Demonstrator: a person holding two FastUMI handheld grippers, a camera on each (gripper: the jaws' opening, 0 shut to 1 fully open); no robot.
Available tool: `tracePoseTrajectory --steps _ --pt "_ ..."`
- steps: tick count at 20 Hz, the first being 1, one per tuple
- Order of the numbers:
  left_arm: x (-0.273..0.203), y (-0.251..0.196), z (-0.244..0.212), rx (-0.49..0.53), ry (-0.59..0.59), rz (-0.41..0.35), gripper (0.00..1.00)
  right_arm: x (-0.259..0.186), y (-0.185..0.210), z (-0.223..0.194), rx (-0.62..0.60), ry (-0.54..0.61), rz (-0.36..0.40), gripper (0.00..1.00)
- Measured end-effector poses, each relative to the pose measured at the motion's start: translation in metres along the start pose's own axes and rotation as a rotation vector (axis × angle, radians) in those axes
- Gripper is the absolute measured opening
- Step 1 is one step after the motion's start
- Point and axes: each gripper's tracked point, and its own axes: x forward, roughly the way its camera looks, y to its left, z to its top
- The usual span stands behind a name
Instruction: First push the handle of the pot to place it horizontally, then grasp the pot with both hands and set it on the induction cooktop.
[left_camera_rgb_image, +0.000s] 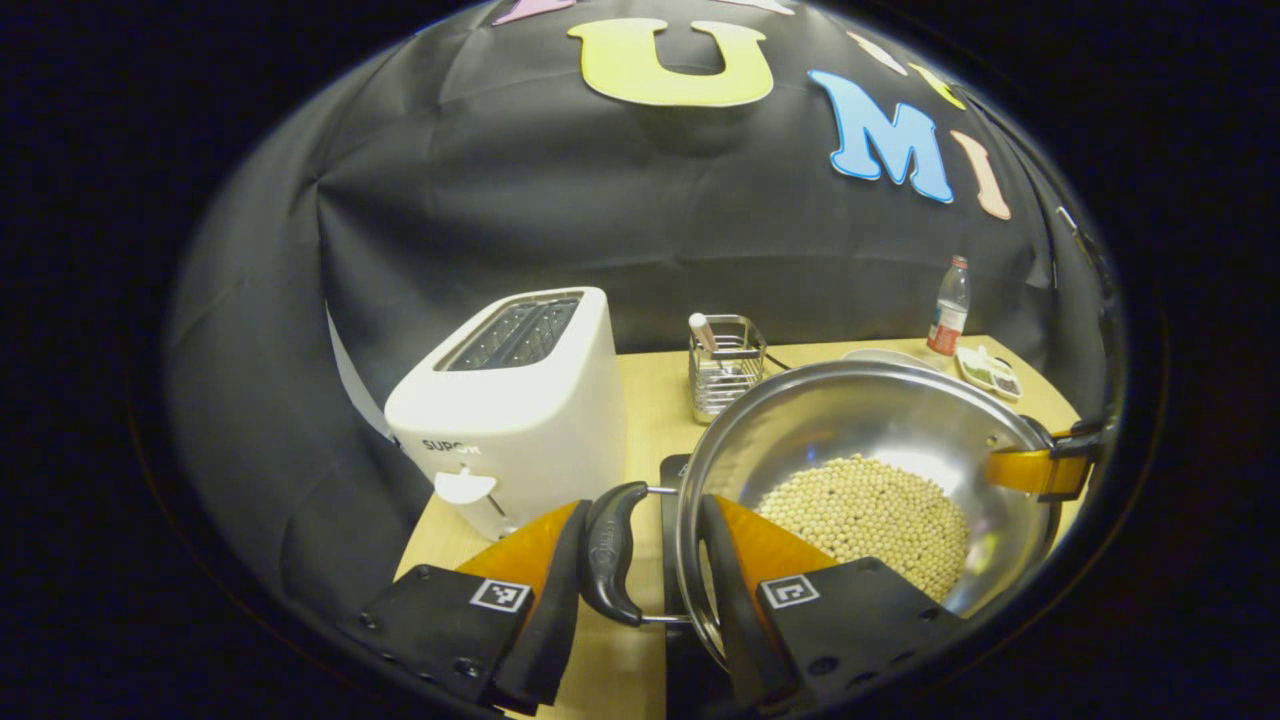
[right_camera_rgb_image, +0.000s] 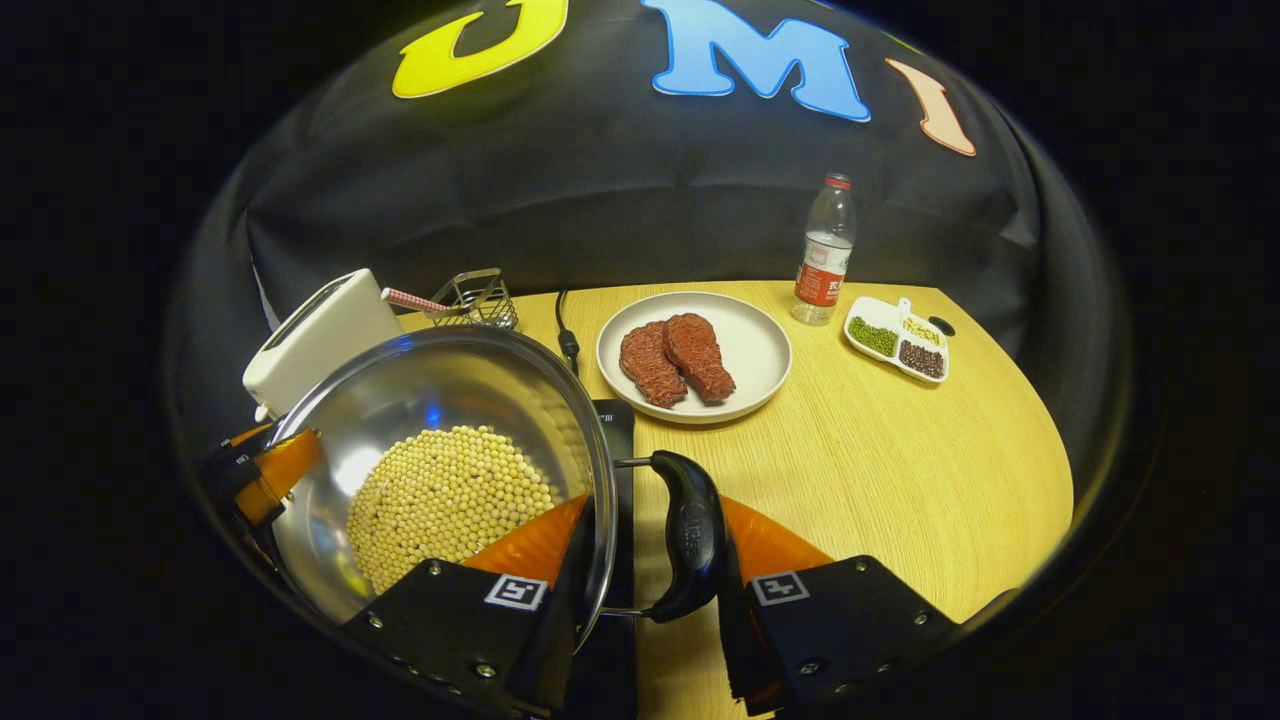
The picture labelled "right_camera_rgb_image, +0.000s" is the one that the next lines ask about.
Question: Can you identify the stainless steel pot black handle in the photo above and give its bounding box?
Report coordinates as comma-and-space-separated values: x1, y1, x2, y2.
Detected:
265, 325, 727, 627

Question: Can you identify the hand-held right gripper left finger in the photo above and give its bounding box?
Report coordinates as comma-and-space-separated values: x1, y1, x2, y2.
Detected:
340, 495, 598, 720

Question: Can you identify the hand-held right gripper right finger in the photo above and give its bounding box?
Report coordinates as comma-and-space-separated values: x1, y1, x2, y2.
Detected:
715, 495, 961, 717

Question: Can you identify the wire rack basket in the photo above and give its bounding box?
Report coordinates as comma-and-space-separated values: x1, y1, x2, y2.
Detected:
428, 268, 520, 332

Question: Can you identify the red raw steak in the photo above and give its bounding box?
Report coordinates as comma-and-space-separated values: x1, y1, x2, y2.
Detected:
620, 321, 689, 409
663, 313, 737, 404

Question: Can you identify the clear plastic water bottle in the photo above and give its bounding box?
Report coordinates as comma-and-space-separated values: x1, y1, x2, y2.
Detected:
790, 174, 858, 327

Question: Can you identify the black power cable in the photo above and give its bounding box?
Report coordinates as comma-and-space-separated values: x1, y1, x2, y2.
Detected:
554, 290, 582, 377

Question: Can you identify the white divided dish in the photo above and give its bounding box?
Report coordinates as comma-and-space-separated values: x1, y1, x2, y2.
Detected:
843, 296, 951, 385

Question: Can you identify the black induction cooktop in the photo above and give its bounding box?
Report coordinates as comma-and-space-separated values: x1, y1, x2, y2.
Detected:
588, 400, 639, 720

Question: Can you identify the pile of yellow soybeans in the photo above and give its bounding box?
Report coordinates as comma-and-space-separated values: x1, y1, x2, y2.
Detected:
347, 425, 561, 598

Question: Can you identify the white toaster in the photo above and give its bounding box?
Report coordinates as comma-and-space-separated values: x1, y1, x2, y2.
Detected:
243, 268, 406, 422

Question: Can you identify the heap of green mung beans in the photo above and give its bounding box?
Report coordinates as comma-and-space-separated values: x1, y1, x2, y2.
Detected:
849, 317, 899, 359

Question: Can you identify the round white plate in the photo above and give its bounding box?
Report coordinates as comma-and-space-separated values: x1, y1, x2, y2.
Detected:
596, 291, 793, 425

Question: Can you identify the black backdrop cloth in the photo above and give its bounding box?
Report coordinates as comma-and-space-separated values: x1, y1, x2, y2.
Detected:
170, 0, 1131, 521

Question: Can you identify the pink striped straw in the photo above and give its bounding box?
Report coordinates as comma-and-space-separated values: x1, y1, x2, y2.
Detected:
380, 288, 451, 314

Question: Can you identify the heap of dark red beans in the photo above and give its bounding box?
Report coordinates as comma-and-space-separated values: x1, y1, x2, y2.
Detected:
898, 340, 946, 379

